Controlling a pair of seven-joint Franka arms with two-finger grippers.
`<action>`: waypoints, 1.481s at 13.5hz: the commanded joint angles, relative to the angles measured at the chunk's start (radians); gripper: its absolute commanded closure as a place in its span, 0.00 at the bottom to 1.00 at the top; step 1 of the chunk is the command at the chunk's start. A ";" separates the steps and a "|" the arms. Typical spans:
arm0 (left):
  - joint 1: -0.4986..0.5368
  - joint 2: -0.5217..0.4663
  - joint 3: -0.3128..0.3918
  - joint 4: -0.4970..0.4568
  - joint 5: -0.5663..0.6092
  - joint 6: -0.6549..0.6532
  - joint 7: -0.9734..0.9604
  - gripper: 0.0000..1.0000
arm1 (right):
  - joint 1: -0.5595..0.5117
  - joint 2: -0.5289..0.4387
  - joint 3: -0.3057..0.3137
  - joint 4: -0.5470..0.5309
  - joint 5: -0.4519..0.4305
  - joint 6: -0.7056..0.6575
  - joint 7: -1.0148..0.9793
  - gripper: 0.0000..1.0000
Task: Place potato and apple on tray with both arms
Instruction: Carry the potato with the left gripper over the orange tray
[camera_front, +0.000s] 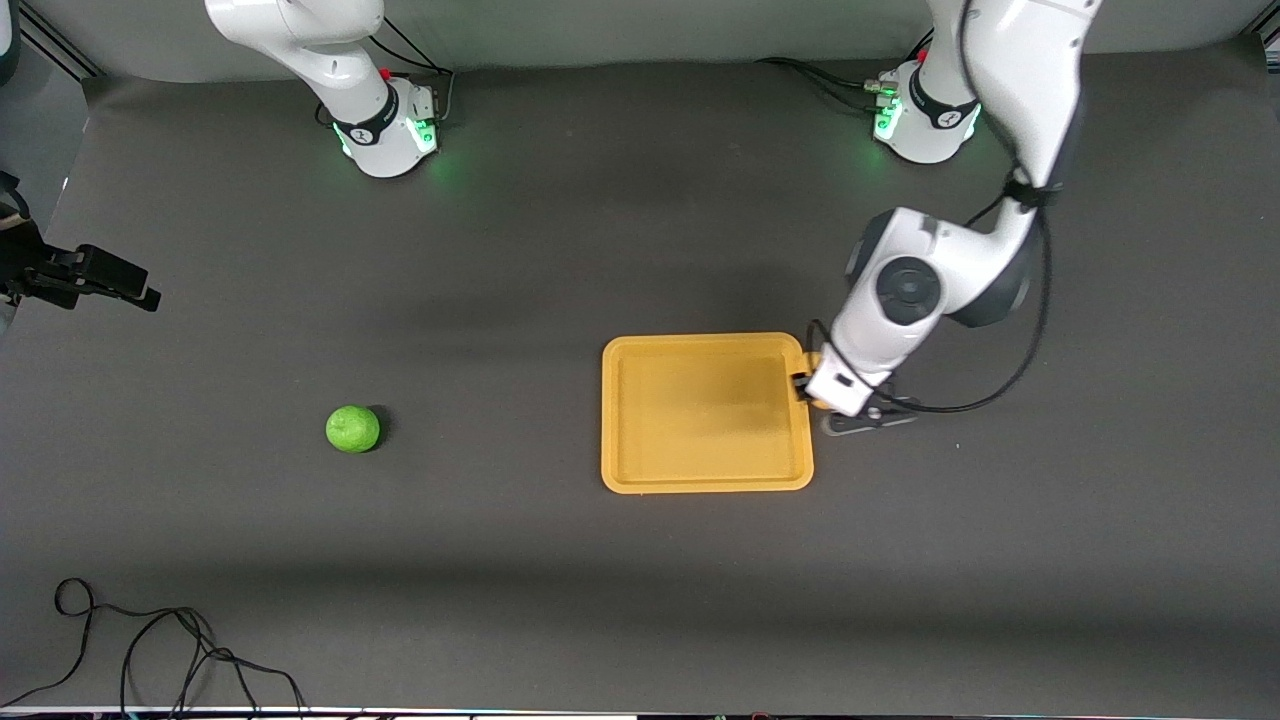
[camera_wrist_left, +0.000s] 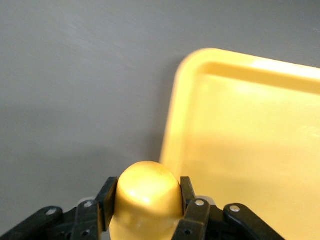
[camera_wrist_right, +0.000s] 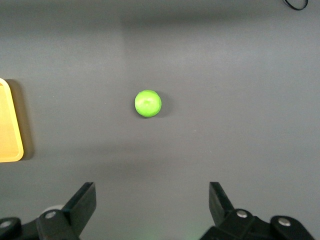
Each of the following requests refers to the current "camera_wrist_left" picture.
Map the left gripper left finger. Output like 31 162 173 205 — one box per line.
0 176 119 240

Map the yellow potato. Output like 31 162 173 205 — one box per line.
108 160 186 240

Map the yellow plastic tray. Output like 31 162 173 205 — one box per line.
159 47 320 240

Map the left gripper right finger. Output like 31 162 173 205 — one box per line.
171 175 286 240

